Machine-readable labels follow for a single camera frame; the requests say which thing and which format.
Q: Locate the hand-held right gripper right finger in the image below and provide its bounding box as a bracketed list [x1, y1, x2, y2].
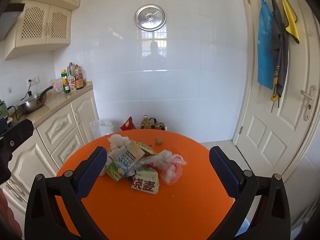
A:
[209, 146, 292, 240]

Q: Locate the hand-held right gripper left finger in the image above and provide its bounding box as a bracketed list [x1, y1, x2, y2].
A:
[24, 146, 110, 240]

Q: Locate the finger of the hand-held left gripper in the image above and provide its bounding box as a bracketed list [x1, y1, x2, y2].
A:
[0, 118, 34, 184]

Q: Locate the green and blue milk carton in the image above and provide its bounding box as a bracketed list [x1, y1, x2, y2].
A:
[105, 142, 145, 182]

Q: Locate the white plastic bag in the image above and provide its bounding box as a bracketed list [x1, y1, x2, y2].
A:
[107, 134, 132, 153]

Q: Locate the clear plastic bag with red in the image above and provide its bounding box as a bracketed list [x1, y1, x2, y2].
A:
[139, 150, 187, 186]

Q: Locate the white and green food packet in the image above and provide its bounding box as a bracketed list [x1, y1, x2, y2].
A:
[130, 169, 160, 195]

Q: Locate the yellow paper packet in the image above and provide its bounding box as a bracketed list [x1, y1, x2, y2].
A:
[134, 140, 158, 155]

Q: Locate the person's left hand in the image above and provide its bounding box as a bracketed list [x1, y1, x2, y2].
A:
[0, 187, 23, 240]

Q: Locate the green electric cooker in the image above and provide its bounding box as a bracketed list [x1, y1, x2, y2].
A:
[0, 99, 10, 119]

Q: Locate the cream base cabinet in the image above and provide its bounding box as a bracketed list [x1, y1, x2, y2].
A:
[0, 89, 100, 218]

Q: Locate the beige stone countertop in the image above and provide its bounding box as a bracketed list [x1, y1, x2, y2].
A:
[6, 81, 93, 128]

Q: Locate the cream panel door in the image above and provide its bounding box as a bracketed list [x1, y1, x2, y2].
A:
[231, 0, 320, 180]

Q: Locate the red snack bag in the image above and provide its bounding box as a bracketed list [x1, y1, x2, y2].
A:
[120, 116, 137, 131]

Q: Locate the clear container with pink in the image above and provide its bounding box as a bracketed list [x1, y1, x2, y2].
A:
[51, 78, 63, 93]

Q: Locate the grey range hood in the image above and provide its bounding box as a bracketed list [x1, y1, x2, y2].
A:
[0, 3, 25, 40]

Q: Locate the grey apron with yellow trim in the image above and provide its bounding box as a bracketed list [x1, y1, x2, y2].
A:
[269, 0, 289, 114]

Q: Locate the blue apron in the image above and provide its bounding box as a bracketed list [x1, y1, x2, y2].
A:
[257, 0, 275, 90]

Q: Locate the round steel pot lid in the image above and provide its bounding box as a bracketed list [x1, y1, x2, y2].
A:
[135, 4, 166, 31]

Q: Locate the yellow cloth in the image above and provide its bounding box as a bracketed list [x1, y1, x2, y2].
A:
[280, 0, 300, 44]

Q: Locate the steel wok with black handle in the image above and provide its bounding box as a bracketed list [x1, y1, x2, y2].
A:
[17, 86, 54, 113]

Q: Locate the cream lattice door wall cabinet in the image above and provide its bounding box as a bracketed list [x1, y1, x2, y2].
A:
[4, 0, 73, 60]

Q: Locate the metal door handle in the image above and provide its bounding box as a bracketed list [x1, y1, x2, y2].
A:
[300, 85, 317, 122]

